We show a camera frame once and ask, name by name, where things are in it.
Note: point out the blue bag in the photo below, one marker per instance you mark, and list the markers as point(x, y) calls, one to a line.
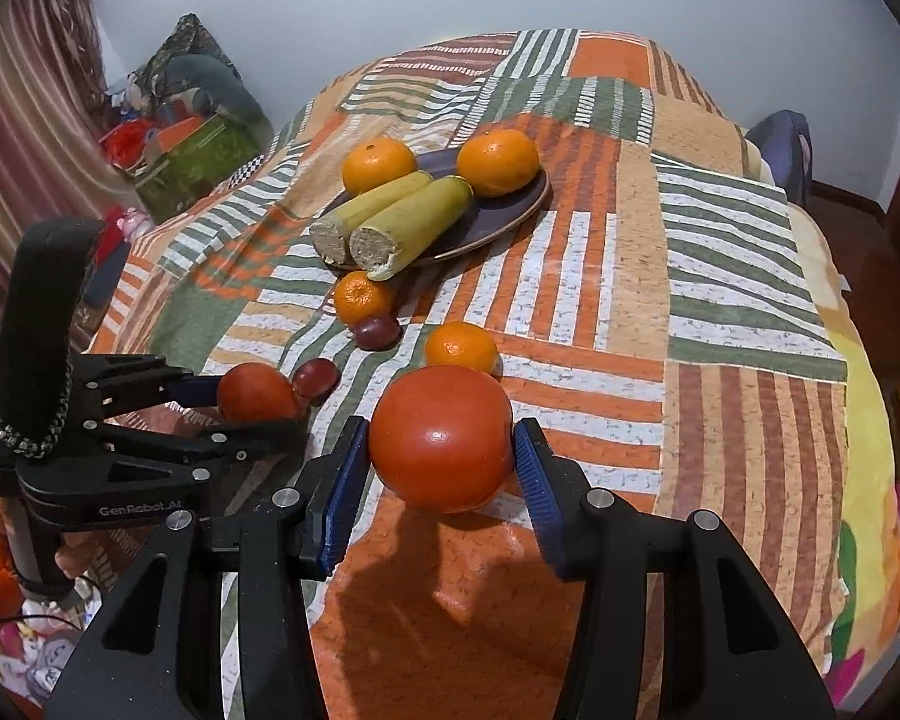
point(780, 150)

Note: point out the grey plush toy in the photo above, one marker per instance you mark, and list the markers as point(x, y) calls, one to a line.
point(217, 86)

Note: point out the striped brown curtain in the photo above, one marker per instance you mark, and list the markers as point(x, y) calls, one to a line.
point(30, 127)

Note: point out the green storage box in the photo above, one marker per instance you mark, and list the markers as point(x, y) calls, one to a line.
point(195, 165)

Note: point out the red plastic bag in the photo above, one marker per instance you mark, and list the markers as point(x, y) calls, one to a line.
point(124, 142)

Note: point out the dark red plum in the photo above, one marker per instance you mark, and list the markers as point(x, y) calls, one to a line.
point(377, 332)
point(315, 379)

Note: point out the large orange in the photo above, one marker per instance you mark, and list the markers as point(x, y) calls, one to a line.
point(499, 163)
point(379, 165)

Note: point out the camouflage cushion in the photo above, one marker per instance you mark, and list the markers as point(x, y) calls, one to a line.
point(180, 41)

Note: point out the large red tomato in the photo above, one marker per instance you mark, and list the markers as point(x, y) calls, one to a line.
point(441, 439)

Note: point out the yellow floral sheet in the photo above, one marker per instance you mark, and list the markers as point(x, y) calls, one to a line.
point(870, 465)

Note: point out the checkered floral quilt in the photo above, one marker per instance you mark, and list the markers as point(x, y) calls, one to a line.
point(247, 169)

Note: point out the dark red plum lower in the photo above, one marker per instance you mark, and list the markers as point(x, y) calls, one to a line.
point(315, 379)

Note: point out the striped patchwork blanket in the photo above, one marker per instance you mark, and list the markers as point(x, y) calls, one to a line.
point(720, 315)

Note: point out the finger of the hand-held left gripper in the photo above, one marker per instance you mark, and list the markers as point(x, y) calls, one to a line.
point(195, 390)
point(255, 441)

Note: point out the small red tomato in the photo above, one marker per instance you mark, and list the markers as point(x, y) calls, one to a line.
point(259, 394)

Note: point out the purple plate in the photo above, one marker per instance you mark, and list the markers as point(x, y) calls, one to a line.
point(495, 217)

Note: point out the small mandarin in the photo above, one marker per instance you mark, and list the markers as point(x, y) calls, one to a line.
point(364, 296)
point(461, 351)

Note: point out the dark red plum upper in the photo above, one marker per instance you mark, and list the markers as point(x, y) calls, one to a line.
point(377, 332)

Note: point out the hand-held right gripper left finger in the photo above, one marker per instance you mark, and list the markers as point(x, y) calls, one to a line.
point(341, 495)

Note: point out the orange box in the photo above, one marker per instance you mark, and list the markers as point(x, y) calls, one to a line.
point(176, 135)

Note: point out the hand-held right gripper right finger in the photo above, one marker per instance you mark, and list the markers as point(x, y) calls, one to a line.
point(536, 495)

